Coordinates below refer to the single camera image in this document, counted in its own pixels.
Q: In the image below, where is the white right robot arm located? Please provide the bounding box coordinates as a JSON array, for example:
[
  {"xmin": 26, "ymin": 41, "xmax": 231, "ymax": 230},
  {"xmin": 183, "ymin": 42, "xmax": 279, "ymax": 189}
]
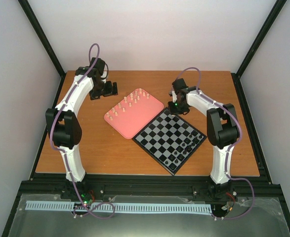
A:
[{"xmin": 168, "ymin": 86, "xmax": 242, "ymax": 185}]

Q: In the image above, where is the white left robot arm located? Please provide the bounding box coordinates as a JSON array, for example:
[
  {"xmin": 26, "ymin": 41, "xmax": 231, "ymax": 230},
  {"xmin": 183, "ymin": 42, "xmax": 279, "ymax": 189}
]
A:
[{"xmin": 45, "ymin": 64, "xmax": 118, "ymax": 199}]

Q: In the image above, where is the black white chess board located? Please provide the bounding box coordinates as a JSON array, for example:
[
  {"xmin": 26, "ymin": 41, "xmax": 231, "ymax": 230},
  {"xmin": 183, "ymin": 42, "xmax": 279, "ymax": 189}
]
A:
[{"xmin": 132, "ymin": 108, "xmax": 207, "ymax": 175}]

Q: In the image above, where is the pink plastic tray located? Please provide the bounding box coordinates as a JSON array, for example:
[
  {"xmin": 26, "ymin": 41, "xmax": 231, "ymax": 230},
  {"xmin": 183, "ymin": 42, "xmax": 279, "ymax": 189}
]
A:
[{"xmin": 104, "ymin": 88, "xmax": 164, "ymax": 139}]

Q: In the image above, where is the black aluminium frame base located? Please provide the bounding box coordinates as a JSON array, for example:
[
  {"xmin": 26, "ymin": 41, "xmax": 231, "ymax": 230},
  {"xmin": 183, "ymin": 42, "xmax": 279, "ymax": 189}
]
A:
[{"xmin": 2, "ymin": 173, "xmax": 290, "ymax": 237}]

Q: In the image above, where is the light blue cable duct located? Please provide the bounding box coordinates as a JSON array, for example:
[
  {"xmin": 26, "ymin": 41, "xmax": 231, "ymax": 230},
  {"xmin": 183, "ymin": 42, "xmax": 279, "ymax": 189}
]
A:
[{"xmin": 25, "ymin": 200, "xmax": 212, "ymax": 215}]

